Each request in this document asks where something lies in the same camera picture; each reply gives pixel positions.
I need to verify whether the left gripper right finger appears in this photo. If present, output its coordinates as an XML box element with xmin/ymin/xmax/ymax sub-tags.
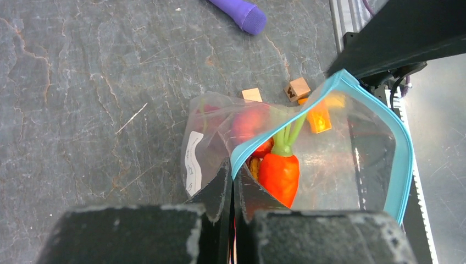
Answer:
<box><xmin>234</xmin><ymin>173</ymin><xmax>417</xmax><ymax>263</ymax></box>

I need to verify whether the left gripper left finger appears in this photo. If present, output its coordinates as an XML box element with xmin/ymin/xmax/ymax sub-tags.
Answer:
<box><xmin>37</xmin><ymin>159</ymin><xmax>232</xmax><ymax>263</ymax></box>

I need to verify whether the orange carrot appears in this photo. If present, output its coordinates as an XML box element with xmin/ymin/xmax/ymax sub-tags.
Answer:
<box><xmin>259</xmin><ymin>113</ymin><xmax>306</xmax><ymax>208</ymax></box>

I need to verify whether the clear zip top bag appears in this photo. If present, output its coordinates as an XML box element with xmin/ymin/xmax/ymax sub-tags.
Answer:
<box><xmin>181</xmin><ymin>70</ymin><xmax>414</xmax><ymax>223</ymax></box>

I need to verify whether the orange crinkled ginger root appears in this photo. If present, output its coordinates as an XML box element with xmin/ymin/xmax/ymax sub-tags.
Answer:
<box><xmin>248</xmin><ymin>157</ymin><xmax>261</xmax><ymax>182</ymax></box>

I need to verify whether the red grape bunch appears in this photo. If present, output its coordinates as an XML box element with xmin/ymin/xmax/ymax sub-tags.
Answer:
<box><xmin>192</xmin><ymin>104</ymin><xmax>233</xmax><ymax>148</ymax></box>

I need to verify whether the red strawberry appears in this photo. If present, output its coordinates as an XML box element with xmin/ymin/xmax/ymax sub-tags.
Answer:
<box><xmin>231</xmin><ymin>106</ymin><xmax>270</xmax><ymax>145</ymax></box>

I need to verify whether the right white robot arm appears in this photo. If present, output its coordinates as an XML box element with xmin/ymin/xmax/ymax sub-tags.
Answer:
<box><xmin>326</xmin><ymin>1</ymin><xmax>465</xmax><ymax>78</ymax></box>

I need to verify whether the orange translucent brick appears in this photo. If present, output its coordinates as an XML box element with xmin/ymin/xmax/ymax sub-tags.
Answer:
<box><xmin>307</xmin><ymin>95</ymin><xmax>346</xmax><ymax>134</ymax></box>

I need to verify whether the tan wooden cube lower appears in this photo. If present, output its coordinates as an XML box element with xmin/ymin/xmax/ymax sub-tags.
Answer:
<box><xmin>284</xmin><ymin>77</ymin><xmax>311</xmax><ymax>102</ymax></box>

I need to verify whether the purple toy cylinder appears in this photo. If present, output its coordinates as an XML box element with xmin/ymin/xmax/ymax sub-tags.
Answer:
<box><xmin>209</xmin><ymin>0</ymin><xmax>267</xmax><ymax>36</ymax></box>

